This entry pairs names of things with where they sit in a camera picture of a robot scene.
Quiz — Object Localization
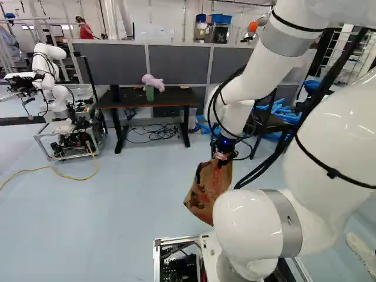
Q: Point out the person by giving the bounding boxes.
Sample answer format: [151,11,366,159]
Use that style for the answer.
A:
[75,15,95,40]

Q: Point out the pink plush toy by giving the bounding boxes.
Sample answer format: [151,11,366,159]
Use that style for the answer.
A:
[141,73,165,93]

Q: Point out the brown printed paper bag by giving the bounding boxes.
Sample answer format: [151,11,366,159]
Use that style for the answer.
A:
[183,158,233,227]

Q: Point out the dark wooden chair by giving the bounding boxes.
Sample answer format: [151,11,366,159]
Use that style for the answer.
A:
[249,99,312,161]

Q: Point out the yellow floor cable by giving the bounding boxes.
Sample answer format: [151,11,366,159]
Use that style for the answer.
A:
[0,152,100,190]

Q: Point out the blue foam tubes pile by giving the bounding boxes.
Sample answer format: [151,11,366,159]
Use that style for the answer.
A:
[196,79,323,143]

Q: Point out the dark wooden table black legs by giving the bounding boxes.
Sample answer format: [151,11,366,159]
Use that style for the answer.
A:
[98,85,198,154]

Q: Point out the white robot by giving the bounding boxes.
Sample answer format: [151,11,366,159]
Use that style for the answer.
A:
[0,42,108,162]

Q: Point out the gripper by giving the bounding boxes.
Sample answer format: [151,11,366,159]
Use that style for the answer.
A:
[211,135,237,156]

